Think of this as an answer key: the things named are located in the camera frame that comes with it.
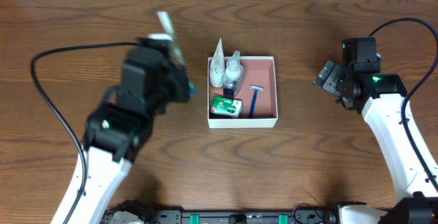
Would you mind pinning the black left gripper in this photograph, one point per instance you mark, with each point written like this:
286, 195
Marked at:
178, 81

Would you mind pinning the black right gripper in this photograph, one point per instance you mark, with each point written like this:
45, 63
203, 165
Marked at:
328, 79

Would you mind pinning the green white toothbrush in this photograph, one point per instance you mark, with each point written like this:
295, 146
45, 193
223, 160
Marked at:
177, 74

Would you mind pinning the white cardboard box pink inside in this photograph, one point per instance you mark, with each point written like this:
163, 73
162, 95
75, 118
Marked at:
258, 71

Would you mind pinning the white shampoo tube leaf print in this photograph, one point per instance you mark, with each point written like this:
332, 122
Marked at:
217, 66

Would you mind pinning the blue disposable razor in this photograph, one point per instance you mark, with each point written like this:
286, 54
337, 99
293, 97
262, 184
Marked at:
254, 99

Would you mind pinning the green soap box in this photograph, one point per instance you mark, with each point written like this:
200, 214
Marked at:
226, 107

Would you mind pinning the clear spray bottle blue liquid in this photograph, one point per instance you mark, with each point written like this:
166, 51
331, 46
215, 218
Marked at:
232, 78

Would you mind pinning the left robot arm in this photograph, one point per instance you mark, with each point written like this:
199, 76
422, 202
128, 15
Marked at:
120, 126

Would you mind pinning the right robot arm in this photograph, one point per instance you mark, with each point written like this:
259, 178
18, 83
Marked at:
381, 99

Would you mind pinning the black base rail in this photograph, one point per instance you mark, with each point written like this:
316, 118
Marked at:
135, 212

